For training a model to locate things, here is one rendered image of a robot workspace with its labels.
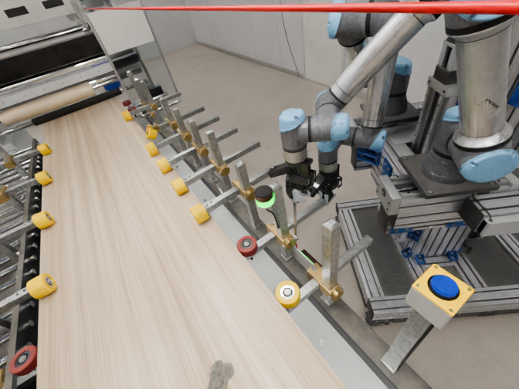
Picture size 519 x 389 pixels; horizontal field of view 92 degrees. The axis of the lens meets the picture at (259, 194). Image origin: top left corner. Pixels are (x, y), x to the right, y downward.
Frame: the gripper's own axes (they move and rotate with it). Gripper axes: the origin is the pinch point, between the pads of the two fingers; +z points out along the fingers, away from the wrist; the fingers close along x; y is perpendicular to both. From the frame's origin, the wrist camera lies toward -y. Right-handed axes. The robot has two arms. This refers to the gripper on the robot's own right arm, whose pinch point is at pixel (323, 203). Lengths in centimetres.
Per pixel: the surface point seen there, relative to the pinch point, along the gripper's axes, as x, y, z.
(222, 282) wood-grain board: -8, -57, -8
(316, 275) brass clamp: -23.7, -28.1, -1.3
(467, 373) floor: -78, 20, 83
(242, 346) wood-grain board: -29, -62, -8
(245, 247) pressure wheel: -0.9, -42.9, -8.5
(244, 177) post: 19.3, -26.7, -22.0
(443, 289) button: -55, -28, -41
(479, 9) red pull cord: -48, -33, -82
